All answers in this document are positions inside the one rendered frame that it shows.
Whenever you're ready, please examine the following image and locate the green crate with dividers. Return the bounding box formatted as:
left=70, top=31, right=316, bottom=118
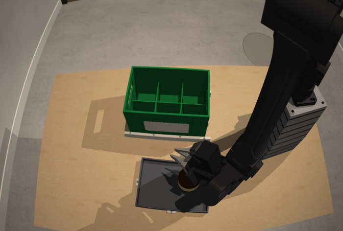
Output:
left=122, top=66, right=210, bottom=137

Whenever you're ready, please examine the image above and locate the brown round-bodied bottle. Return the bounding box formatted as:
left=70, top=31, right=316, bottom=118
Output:
left=178, top=169, right=201, bottom=192

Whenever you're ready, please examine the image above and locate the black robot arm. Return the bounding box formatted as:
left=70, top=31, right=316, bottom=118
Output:
left=189, top=0, right=343, bottom=206

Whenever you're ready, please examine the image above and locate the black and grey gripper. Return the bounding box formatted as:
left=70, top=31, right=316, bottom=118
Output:
left=170, top=147, right=200, bottom=186

